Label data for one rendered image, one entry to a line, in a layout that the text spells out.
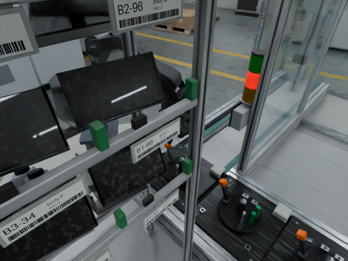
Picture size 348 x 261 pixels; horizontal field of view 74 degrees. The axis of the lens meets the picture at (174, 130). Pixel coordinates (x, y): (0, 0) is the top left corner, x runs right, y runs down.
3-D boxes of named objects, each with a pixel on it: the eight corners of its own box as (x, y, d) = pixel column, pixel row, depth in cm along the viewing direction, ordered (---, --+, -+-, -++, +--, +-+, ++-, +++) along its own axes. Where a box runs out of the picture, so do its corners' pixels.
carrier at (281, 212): (186, 218, 76) (188, 194, 68) (228, 177, 90) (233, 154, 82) (252, 275, 63) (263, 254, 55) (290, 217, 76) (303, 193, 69)
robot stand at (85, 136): (93, 154, 113) (83, 120, 101) (124, 150, 115) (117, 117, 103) (90, 176, 102) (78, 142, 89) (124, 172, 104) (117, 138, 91)
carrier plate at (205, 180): (138, 176, 90) (137, 172, 89) (179, 146, 104) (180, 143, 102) (183, 215, 77) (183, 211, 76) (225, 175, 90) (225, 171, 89)
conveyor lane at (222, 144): (140, 190, 96) (138, 174, 89) (246, 111, 143) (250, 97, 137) (192, 238, 80) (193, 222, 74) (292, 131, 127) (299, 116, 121)
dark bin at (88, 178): (74, 166, 62) (64, 141, 60) (119, 147, 68) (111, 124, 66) (102, 207, 39) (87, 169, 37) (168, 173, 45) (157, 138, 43)
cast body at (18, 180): (25, 194, 54) (11, 168, 52) (45, 186, 56) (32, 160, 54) (20, 210, 47) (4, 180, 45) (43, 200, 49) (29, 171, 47)
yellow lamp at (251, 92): (238, 99, 75) (241, 86, 72) (246, 94, 78) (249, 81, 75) (252, 105, 73) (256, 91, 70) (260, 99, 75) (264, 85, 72)
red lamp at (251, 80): (241, 85, 72) (244, 70, 69) (249, 80, 75) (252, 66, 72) (256, 90, 70) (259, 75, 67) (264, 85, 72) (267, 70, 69)
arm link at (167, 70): (84, 46, 70) (95, 16, 62) (101, 39, 76) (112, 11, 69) (159, 109, 73) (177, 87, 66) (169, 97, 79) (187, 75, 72)
